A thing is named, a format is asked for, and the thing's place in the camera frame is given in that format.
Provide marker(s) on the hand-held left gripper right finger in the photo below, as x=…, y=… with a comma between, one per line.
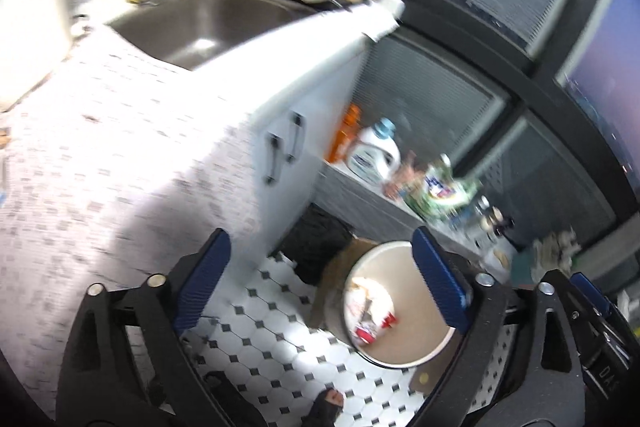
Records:
x=442, y=282

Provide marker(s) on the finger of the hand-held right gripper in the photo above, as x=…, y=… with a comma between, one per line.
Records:
x=592, y=294

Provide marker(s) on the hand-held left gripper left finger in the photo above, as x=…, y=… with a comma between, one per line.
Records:
x=200, y=282

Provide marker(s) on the beige trash bin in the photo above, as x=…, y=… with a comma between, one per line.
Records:
x=405, y=349

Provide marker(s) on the red white carton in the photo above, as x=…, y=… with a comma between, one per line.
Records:
x=365, y=334

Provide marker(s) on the small dark glass bottles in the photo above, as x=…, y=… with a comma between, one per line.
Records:
x=492, y=219

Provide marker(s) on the green plastic bag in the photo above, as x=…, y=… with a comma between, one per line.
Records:
x=442, y=192

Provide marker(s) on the pink packet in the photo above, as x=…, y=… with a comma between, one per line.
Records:
x=402, y=179

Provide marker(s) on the brown cardboard piece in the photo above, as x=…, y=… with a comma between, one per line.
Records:
x=332, y=287

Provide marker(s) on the black plastic bag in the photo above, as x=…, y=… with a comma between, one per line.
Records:
x=317, y=244

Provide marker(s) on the white laundry detergent bottle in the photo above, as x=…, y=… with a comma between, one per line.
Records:
x=374, y=154

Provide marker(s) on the person's sandalled foot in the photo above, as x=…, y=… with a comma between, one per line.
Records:
x=326, y=409

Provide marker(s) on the orange bottle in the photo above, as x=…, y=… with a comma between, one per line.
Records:
x=344, y=134

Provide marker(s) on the white kitchen cabinet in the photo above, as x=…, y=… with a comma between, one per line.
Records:
x=320, y=107

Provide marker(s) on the steel sink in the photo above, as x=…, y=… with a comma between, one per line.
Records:
x=210, y=27

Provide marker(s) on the white cloth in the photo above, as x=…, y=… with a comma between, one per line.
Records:
x=385, y=14

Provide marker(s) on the cream air fryer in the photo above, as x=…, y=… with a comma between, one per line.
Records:
x=35, y=7

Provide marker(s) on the dark window frame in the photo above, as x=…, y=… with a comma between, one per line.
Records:
x=540, y=97

